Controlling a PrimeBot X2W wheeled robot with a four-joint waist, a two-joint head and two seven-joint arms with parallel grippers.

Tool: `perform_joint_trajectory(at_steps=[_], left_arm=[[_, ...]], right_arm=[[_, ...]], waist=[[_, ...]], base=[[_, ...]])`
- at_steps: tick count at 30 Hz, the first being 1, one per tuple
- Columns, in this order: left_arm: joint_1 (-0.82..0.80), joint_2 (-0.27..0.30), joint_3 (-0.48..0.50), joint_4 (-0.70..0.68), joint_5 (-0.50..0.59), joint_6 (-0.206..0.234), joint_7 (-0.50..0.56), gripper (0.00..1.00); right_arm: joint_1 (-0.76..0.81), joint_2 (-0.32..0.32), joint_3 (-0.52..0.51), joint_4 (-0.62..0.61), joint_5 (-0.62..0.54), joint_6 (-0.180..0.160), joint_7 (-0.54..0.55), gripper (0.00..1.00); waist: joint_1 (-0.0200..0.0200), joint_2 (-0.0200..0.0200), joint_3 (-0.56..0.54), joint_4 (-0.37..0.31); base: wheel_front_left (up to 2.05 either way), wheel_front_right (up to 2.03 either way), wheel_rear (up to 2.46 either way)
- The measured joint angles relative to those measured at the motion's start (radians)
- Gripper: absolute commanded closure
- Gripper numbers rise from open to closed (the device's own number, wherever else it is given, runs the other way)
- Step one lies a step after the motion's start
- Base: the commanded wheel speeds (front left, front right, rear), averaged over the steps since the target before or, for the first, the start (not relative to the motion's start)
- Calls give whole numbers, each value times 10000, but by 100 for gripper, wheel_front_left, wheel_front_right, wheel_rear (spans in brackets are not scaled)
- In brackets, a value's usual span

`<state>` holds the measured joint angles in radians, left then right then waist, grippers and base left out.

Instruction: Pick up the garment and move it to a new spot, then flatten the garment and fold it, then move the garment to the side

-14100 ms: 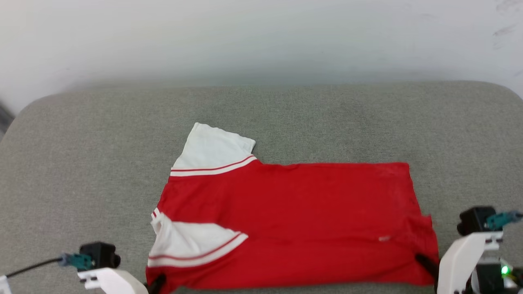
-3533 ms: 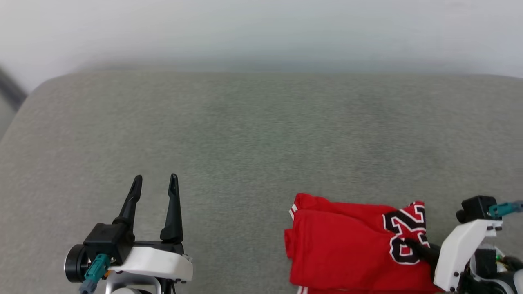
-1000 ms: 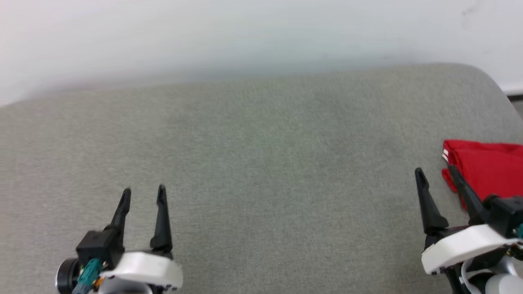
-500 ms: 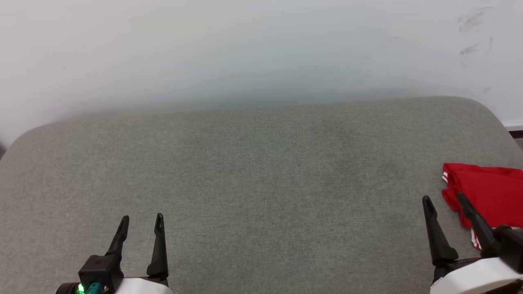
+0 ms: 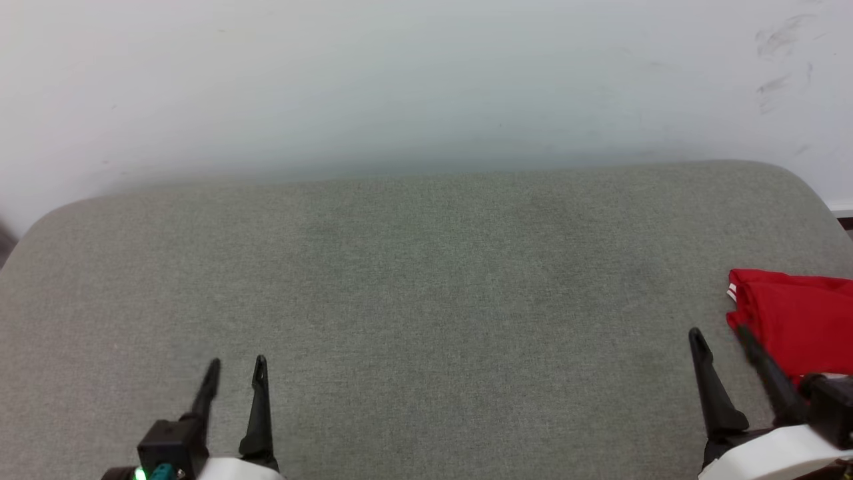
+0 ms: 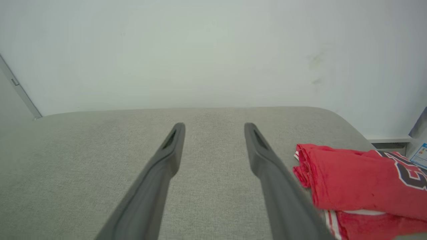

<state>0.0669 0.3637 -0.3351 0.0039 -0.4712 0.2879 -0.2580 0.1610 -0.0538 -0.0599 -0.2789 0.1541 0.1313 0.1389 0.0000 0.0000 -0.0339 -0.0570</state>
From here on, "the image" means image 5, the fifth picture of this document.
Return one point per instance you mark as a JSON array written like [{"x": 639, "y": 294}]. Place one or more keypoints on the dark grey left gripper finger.
[
  {"x": 208, "y": 393},
  {"x": 260, "y": 426}
]

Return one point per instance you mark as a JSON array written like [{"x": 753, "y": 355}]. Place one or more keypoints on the grey fabric sofa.
[{"x": 413, "y": 300}]

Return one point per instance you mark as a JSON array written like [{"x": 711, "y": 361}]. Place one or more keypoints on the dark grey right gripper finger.
[
  {"x": 773, "y": 380},
  {"x": 716, "y": 400}
]

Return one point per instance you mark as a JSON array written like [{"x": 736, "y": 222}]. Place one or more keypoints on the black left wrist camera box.
[{"x": 173, "y": 443}]

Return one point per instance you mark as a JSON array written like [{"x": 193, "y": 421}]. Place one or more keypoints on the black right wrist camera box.
[{"x": 833, "y": 406}]

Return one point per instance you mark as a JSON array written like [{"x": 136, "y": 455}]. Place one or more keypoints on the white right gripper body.
[{"x": 773, "y": 456}]

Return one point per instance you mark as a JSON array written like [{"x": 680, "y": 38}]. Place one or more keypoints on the red basketball jersey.
[{"x": 800, "y": 320}]

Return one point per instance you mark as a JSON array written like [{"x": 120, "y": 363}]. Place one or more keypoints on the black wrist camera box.
[
  {"x": 173, "y": 443},
  {"x": 833, "y": 406}
]

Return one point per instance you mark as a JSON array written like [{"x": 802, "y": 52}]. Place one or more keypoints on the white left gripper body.
[{"x": 233, "y": 470}]

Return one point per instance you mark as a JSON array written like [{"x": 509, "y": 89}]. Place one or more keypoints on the teal left camera connector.
[{"x": 162, "y": 474}]

